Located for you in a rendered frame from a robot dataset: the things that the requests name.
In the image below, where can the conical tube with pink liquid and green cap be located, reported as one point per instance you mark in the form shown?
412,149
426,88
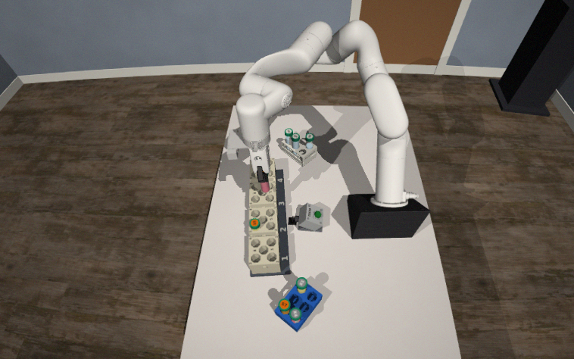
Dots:
265,187

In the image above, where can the blue tube rack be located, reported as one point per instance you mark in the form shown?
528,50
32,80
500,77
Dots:
300,300

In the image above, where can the green-capped tube with grey dot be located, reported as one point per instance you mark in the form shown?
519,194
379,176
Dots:
301,284

